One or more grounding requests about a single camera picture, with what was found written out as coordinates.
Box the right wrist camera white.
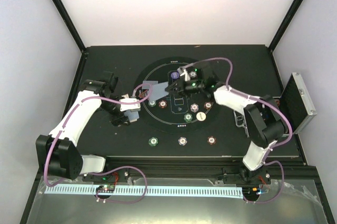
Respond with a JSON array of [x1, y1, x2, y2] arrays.
[[177, 67, 191, 82]]

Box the aluminium poker case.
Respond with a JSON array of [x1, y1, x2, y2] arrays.
[[234, 72, 316, 137]]

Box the purple round button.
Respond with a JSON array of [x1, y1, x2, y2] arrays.
[[171, 72, 180, 80]]

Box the left circuit board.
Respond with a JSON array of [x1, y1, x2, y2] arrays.
[[96, 185, 115, 193]]

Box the black aluminium rail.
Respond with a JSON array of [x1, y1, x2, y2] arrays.
[[104, 157, 243, 178]]

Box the green chip stack source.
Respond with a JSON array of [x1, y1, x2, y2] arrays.
[[148, 137, 158, 147]]

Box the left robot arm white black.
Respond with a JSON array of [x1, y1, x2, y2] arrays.
[[35, 72, 131, 187]]

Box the brown orange chip stack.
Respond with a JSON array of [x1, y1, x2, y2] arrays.
[[207, 136, 216, 145]]

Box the circuit board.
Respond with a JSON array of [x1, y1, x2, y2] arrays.
[[248, 187, 269, 195], [96, 185, 115, 193]]

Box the right circuit board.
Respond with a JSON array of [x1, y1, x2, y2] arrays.
[[248, 187, 269, 195]]

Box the green chips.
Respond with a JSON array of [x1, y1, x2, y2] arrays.
[[184, 113, 193, 123], [148, 100, 156, 107]]

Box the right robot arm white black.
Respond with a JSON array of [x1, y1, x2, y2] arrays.
[[165, 59, 293, 184]]

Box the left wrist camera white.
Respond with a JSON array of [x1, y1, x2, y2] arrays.
[[119, 98, 141, 112]]

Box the dealt card player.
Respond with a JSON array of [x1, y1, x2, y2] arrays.
[[142, 80, 158, 90]]

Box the blue chips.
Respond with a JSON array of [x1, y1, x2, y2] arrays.
[[190, 104, 199, 113], [189, 72, 197, 78]]

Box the card being dealt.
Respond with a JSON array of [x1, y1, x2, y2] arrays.
[[148, 82, 169, 101]]

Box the round black poker mat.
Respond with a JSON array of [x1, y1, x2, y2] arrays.
[[135, 57, 221, 134]]

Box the light blue slotted strip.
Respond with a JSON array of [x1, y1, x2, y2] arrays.
[[44, 184, 243, 199]]

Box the red triangular button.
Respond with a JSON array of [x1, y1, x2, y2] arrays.
[[138, 89, 148, 99]]

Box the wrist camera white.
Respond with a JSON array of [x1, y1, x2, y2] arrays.
[[177, 67, 191, 82], [119, 98, 141, 112]]

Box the brown chips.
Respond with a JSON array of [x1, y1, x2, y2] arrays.
[[204, 102, 212, 109], [158, 100, 167, 108]]

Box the white dealer button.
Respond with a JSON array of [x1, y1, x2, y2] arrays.
[[196, 112, 206, 121]]

